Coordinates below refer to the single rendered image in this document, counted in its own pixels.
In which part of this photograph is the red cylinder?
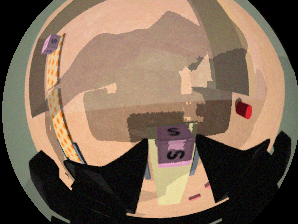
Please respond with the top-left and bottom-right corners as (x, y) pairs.
(235, 101), (253, 119)

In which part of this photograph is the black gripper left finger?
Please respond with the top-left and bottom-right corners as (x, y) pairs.
(64, 139), (149, 214)

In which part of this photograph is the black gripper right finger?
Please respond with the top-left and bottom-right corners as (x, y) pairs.
(194, 133), (270, 204)

